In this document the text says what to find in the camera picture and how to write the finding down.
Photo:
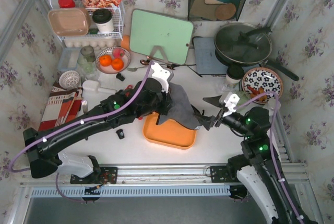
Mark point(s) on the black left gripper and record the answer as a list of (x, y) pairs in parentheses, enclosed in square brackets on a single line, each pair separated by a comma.
[(165, 103)]

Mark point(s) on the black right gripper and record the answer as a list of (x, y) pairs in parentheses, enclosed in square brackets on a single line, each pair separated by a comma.
[(216, 120)]

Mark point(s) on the grey cloth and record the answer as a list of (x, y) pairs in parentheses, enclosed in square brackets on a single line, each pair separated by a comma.
[(181, 109)]

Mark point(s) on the orange plastic storage basket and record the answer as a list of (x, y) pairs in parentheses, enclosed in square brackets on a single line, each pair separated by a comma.
[(170, 133)]

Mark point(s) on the black coffee capsule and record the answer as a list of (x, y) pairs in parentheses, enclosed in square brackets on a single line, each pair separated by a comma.
[(120, 77), (120, 134)]

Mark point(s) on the green translucent cup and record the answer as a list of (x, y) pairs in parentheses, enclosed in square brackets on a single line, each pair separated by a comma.
[(244, 97)]

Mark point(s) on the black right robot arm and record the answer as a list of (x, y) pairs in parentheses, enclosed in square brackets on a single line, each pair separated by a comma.
[(258, 168)]

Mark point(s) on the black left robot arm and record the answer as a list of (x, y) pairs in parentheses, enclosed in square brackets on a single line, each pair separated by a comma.
[(118, 109)]

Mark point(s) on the red coffee capsule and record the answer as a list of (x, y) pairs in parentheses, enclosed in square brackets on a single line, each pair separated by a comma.
[(128, 87)]

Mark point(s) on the small cup black lid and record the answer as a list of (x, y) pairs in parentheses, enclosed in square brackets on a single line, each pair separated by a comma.
[(234, 74)]

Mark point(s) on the metal spoon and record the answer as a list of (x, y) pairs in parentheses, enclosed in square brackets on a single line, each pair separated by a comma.
[(143, 64)]

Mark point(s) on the grey induction cooker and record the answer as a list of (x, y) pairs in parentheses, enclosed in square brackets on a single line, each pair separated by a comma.
[(205, 57)]

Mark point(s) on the blue flower patterned plate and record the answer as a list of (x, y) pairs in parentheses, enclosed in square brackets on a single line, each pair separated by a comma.
[(259, 80)]

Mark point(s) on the bowl with fruit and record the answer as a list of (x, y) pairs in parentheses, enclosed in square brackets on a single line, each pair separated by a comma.
[(113, 60)]

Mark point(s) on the green cutting board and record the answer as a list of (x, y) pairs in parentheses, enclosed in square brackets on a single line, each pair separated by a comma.
[(149, 29)]

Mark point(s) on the black frying pan with lid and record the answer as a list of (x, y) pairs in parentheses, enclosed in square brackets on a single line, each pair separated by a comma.
[(244, 44)]

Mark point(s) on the egg tray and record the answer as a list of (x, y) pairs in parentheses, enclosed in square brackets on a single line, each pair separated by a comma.
[(97, 44)]

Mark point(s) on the clear glass jar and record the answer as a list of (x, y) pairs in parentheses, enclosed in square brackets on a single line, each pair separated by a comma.
[(86, 62)]

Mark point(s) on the white strainer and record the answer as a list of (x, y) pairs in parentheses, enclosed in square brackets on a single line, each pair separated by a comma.
[(69, 79)]

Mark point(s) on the striped red cloth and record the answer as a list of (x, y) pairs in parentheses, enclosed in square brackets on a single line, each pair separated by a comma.
[(62, 106)]

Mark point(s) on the clear blue rimmed container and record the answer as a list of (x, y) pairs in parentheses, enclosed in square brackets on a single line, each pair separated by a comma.
[(68, 60)]

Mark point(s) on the white cup black lid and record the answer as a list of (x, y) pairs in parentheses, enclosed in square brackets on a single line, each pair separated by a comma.
[(103, 18)]

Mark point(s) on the black mesh organizer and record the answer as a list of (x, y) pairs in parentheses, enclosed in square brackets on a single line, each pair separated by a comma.
[(214, 10)]

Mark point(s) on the beige plastic container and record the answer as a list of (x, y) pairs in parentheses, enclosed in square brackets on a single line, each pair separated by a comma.
[(69, 22)]

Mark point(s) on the red lidded jar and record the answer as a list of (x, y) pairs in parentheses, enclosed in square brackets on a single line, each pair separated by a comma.
[(66, 3)]

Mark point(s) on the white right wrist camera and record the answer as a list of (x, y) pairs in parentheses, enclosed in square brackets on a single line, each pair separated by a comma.
[(229, 102)]

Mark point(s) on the white wire rack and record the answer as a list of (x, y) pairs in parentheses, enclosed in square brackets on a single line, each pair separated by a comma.
[(118, 22)]

